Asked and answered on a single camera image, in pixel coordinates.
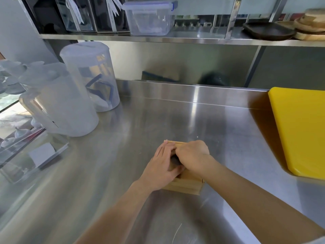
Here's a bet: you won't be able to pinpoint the person's left hand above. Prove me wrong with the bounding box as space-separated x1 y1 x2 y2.
139 141 186 192

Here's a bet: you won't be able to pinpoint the person's right hand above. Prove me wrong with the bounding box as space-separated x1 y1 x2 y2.
175 140 217 176

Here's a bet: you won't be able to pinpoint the small wooden box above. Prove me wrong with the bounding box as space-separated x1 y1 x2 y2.
161 140 206 196

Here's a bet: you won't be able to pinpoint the person's right forearm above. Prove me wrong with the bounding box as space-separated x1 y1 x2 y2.
202 157 325 244

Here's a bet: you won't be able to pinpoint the person's left forearm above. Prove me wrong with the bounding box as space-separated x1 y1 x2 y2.
74 180 154 244

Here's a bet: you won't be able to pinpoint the stainless steel shelf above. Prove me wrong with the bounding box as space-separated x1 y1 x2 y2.
38 0 325 88

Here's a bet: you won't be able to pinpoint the tall clear plastic pitcher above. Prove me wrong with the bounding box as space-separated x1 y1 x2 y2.
59 42 121 113

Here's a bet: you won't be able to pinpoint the yellow cutting board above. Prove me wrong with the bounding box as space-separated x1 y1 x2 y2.
268 87 325 181

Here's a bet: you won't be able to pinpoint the wide clear plastic pitcher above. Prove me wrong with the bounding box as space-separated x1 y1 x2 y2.
19 62 100 138

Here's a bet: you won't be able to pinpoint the white label card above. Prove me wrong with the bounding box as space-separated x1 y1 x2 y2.
27 142 56 168

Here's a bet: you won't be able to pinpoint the clear lidded container blue clips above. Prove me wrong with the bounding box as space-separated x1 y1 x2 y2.
122 0 178 36

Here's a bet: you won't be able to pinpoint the clear acrylic bin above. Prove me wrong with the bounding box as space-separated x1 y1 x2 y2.
54 0 97 32
89 0 130 32

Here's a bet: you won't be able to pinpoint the clear glass display case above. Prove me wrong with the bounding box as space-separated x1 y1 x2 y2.
0 52 70 185

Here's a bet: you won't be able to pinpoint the bundle of white paper tags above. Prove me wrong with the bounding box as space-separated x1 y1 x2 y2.
105 0 123 17
64 0 86 25

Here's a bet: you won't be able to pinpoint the stack of light wooden boards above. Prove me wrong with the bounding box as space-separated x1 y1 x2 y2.
275 8 325 41

